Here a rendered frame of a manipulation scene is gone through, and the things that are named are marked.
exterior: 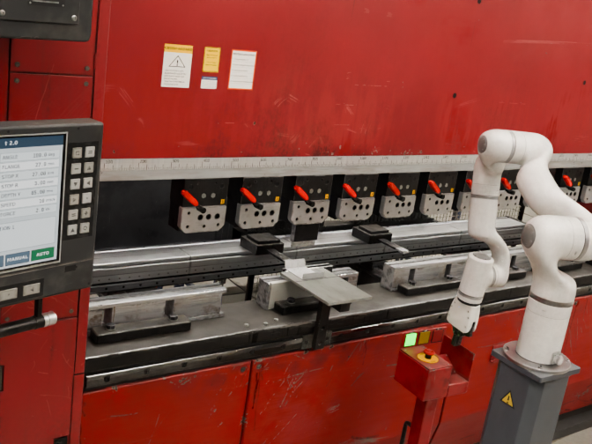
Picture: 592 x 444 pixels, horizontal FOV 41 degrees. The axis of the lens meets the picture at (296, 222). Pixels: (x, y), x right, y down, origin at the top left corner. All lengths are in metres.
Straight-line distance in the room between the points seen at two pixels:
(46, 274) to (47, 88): 0.44
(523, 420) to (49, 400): 1.28
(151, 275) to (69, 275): 1.01
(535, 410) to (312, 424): 0.85
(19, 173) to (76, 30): 0.29
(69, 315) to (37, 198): 0.53
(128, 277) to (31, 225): 1.07
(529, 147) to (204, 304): 1.10
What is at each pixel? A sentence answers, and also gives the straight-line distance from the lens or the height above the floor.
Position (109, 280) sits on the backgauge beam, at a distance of 2.63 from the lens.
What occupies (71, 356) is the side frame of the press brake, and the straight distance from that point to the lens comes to 2.11.
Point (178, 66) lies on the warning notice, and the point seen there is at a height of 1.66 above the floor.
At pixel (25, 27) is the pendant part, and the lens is 1.55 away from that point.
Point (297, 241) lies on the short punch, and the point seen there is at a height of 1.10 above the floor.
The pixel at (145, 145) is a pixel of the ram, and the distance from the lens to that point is 2.23.
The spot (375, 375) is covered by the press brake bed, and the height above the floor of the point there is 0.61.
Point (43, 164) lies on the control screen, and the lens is 1.59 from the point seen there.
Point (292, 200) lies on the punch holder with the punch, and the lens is 2.54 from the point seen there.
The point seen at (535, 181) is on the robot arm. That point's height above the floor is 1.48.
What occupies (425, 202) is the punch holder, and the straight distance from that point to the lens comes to 2.94.
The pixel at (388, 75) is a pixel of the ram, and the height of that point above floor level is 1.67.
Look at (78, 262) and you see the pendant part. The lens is 1.71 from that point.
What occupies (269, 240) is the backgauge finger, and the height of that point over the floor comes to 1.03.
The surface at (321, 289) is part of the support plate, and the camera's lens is 2.55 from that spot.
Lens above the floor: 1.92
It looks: 17 degrees down
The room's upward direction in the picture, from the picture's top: 8 degrees clockwise
